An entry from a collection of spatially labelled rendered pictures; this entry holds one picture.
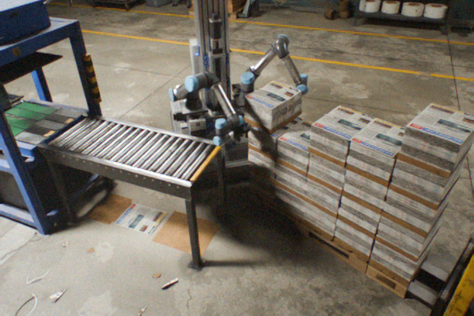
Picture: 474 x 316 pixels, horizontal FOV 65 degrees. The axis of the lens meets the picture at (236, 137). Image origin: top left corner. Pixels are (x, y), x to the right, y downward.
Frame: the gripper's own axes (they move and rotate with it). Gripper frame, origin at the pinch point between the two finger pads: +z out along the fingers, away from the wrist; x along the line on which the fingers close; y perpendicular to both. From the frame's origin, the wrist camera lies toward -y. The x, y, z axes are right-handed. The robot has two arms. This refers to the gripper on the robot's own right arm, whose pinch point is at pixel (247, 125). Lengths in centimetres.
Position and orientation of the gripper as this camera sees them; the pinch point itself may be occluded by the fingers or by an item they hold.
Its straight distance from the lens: 293.7
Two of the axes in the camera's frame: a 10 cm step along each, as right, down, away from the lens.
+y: -0.2, -8.4, -5.5
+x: -7.4, -3.6, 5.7
